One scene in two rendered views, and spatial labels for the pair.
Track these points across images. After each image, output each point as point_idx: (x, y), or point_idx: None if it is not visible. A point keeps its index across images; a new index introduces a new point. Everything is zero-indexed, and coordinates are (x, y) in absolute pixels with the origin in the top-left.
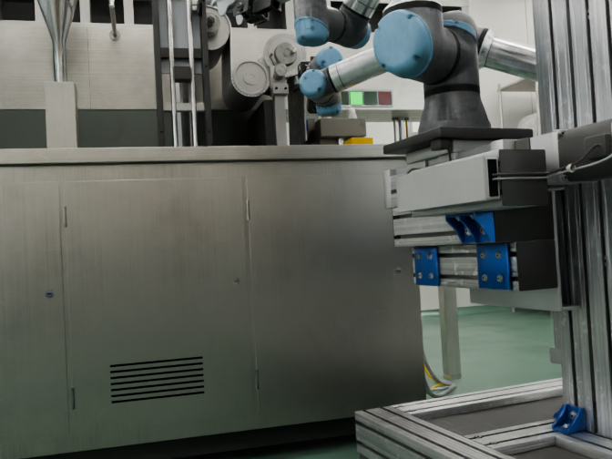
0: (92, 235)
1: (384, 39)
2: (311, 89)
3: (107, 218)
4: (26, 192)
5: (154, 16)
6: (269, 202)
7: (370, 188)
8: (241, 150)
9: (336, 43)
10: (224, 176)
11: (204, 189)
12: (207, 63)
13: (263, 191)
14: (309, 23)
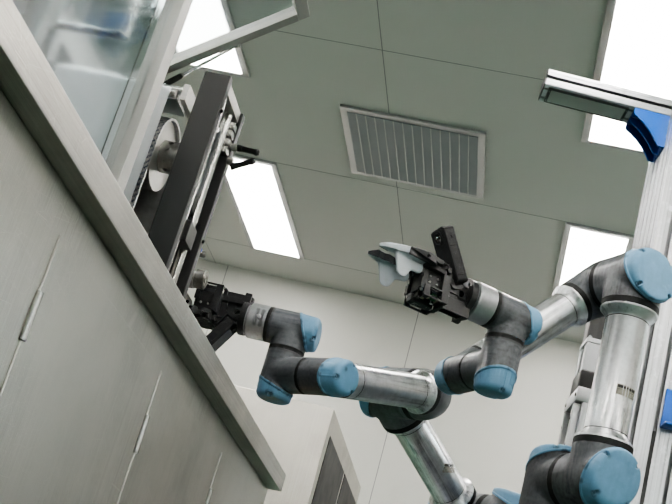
0: (140, 480)
1: (610, 469)
2: (346, 388)
3: (156, 456)
4: (141, 369)
5: (211, 135)
6: (215, 500)
7: None
8: (246, 416)
9: (464, 388)
10: (215, 441)
11: (203, 454)
12: (204, 237)
13: (219, 482)
14: (513, 379)
